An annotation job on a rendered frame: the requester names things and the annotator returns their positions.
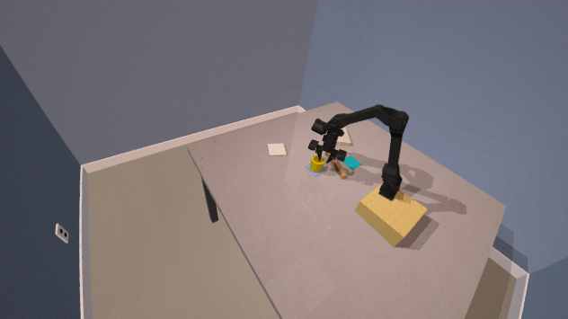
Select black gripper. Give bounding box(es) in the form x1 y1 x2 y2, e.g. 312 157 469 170
308 139 347 164

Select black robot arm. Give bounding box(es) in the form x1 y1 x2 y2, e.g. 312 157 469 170
311 105 409 201

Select yellow cup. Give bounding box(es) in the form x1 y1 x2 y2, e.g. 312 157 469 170
310 155 324 173

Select orange-brown wood-grain curved bar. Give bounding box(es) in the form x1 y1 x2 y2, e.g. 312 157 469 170
325 152 346 180

